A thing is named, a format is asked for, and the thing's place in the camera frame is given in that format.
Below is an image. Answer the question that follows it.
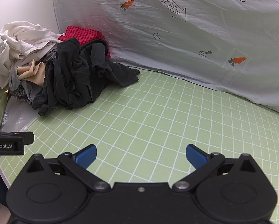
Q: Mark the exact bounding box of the clear plastic bag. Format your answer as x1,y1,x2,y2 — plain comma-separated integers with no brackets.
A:
1,97,41,133

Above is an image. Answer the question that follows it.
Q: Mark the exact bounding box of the beige garment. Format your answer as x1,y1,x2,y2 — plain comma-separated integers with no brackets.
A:
16,59,47,84

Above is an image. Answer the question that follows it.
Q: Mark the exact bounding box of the black garment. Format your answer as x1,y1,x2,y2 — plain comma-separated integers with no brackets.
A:
32,38,140,116

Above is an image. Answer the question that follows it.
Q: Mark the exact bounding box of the red checkered garment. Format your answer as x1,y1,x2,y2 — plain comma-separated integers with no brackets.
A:
58,25,111,59

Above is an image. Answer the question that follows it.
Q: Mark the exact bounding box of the striped grey garment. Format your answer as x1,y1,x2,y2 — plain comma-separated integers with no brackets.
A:
11,86,34,105

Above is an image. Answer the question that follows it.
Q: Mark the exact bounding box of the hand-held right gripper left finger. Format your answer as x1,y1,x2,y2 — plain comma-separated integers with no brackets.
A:
25,144,112,192

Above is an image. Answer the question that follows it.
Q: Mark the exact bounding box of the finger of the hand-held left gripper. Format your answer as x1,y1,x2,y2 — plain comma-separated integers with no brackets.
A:
14,132,35,145

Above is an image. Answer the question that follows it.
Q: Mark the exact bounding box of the carrot print grey sheet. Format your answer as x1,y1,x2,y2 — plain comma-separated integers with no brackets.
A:
48,0,279,117

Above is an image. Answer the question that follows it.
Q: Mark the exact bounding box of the white garment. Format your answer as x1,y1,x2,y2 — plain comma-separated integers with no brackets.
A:
0,21,65,89

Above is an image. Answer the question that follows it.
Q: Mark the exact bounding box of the white board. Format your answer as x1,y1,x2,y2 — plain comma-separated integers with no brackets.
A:
0,0,59,42

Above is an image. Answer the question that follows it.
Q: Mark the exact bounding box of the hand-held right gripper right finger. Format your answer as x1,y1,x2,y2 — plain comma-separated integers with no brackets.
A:
172,144,259,192

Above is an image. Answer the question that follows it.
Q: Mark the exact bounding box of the green grid mat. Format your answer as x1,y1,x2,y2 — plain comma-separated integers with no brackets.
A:
0,69,279,224

